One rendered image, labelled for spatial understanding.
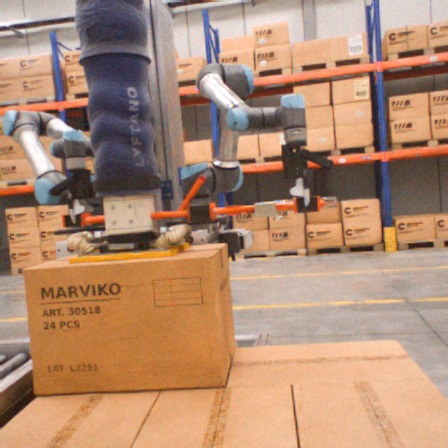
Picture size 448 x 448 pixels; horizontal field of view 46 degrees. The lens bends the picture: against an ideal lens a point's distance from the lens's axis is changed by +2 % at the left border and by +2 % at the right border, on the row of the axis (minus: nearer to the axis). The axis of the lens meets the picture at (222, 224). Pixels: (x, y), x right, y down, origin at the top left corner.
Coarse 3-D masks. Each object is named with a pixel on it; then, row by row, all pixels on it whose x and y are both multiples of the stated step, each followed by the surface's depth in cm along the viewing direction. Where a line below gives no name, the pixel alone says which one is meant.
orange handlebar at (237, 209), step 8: (320, 200) 170; (216, 208) 172; (224, 208) 171; (232, 208) 171; (240, 208) 170; (248, 208) 170; (280, 208) 169; (288, 208) 168; (88, 216) 206; (96, 216) 205; (104, 216) 177; (152, 216) 174; (160, 216) 173; (168, 216) 173; (176, 216) 173; (184, 216) 173
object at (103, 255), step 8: (104, 248) 169; (144, 248) 167; (152, 248) 171; (168, 248) 168; (176, 248) 170; (80, 256) 167; (88, 256) 166; (96, 256) 165; (104, 256) 165; (112, 256) 164; (120, 256) 164; (128, 256) 164; (136, 256) 163; (144, 256) 163; (152, 256) 163; (160, 256) 163; (168, 256) 162
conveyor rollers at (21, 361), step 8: (0, 360) 212; (16, 360) 207; (24, 360) 212; (0, 368) 197; (8, 368) 200; (16, 368) 205; (24, 368) 195; (0, 376) 194; (8, 376) 186; (0, 384) 179
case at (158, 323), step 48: (48, 288) 162; (96, 288) 160; (144, 288) 158; (192, 288) 156; (48, 336) 163; (96, 336) 161; (144, 336) 159; (192, 336) 157; (48, 384) 164; (96, 384) 162; (144, 384) 160; (192, 384) 158
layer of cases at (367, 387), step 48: (240, 384) 159; (288, 384) 157; (336, 384) 153; (384, 384) 150; (432, 384) 148; (0, 432) 141; (48, 432) 138; (96, 432) 135; (144, 432) 132; (192, 432) 130; (240, 432) 128; (288, 432) 126; (336, 432) 124; (384, 432) 122; (432, 432) 121
